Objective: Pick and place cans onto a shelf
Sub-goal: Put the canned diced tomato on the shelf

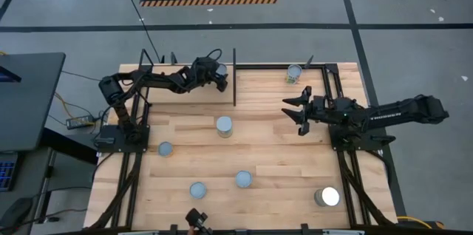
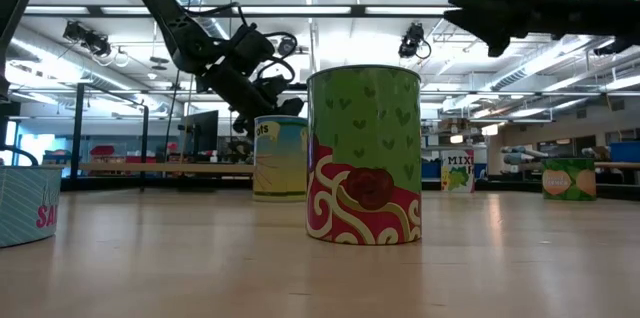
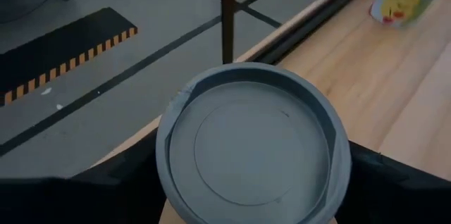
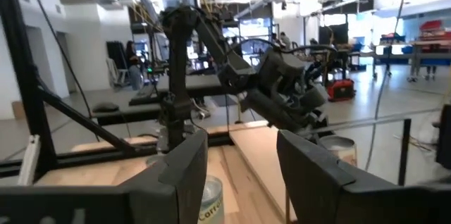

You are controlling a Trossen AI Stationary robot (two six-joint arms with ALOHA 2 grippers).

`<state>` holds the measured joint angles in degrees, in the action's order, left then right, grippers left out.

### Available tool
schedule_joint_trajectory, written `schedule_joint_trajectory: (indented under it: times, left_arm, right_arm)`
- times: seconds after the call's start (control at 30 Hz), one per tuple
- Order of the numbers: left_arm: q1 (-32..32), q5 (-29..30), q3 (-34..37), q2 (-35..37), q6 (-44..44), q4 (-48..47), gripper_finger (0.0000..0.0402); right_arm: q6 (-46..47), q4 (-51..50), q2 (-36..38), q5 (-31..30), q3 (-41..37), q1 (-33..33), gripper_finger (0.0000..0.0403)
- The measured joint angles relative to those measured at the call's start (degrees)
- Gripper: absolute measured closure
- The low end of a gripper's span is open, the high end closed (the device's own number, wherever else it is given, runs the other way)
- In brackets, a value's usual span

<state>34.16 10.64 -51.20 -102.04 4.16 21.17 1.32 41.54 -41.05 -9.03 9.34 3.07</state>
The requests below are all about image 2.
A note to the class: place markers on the wooden shelf board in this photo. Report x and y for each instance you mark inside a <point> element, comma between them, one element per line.
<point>150,168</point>

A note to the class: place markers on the wooden bench top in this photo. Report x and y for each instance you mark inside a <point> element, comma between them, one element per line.
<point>620,165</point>

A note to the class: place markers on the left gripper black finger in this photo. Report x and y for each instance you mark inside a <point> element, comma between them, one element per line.
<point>244,124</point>
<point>292,107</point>

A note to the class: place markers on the blue plastic crate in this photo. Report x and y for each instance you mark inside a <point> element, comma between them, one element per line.
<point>431,170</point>

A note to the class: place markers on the red storage bin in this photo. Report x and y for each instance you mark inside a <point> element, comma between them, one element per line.
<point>102,150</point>

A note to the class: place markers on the black monitor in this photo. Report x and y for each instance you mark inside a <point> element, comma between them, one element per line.
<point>202,130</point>

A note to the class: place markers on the round black ceiling camera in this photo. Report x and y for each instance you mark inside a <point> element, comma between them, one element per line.
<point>286,47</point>

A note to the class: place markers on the blue storage bin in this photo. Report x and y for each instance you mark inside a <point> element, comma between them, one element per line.
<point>625,152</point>

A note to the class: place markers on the grey rolls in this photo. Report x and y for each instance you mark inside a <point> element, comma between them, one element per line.
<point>520,158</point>

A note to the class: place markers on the green packet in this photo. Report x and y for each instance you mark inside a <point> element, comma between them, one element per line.
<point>570,180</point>

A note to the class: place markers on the green red spaghetti can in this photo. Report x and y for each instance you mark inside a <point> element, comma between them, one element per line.
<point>365,158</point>

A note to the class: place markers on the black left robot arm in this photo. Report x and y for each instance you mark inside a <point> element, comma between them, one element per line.
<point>165,13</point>

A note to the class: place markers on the teal salmon can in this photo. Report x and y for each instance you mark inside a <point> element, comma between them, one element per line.
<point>25,208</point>

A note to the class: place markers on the black overhead crossbar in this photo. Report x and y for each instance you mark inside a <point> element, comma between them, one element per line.
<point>360,10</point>

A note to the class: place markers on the white mixed fruit can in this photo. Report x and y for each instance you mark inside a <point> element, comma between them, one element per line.
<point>457,173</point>

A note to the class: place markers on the black shelf end frame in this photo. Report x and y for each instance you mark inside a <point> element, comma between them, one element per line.
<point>76,133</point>

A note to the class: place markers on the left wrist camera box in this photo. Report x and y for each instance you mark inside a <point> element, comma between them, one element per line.
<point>250,45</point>

